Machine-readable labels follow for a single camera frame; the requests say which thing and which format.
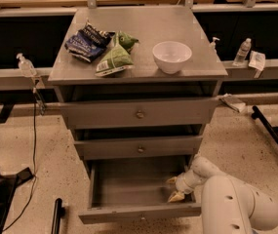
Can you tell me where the grey middle drawer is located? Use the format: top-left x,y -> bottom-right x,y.
74,136 -> 202,160

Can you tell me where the black bar on floor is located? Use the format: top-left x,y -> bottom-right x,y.
51,198 -> 65,234

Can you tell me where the grey drawer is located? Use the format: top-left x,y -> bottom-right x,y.
74,136 -> 202,160
60,98 -> 218,129
79,156 -> 201,224

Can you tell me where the hand sanitizer pump bottle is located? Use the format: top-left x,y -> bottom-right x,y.
17,53 -> 37,77

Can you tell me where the green plush toy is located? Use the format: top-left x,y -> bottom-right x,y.
113,31 -> 139,53

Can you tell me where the white bowl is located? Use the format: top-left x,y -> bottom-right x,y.
152,41 -> 192,74

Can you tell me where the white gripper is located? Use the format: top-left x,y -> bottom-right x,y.
166,170 -> 201,203

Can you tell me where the folded cloth on rail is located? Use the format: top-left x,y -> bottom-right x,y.
220,94 -> 246,112

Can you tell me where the grey bottom drawer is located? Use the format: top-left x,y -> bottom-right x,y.
79,156 -> 201,224

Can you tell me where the grey top drawer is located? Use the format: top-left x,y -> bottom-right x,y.
60,98 -> 218,129

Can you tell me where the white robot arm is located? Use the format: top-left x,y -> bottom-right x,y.
167,155 -> 278,234

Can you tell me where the grey drawer cabinet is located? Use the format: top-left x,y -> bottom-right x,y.
47,5 -> 228,185

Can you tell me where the clear water bottle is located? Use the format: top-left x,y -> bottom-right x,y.
233,38 -> 252,66

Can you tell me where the small pump bottle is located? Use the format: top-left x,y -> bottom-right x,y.
210,37 -> 220,53

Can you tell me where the green chip bag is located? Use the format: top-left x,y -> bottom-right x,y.
96,41 -> 134,77

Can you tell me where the black cable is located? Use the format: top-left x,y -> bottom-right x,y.
1,87 -> 39,233

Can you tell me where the white wipes packet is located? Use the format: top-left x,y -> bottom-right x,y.
248,51 -> 265,78

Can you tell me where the blue chip bag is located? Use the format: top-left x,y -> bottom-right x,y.
64,21 -> 115,63

